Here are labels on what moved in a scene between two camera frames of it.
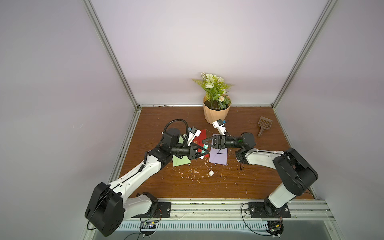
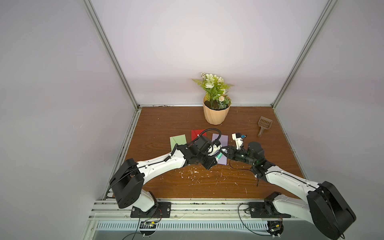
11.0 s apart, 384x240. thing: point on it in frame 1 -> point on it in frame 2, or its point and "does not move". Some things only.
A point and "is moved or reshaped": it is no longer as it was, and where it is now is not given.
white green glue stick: (205, 146) is moved or reshaped
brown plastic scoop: (264, 123) does not move
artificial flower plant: (215, 87) does not move
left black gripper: (191, 152) -> (209, 163)
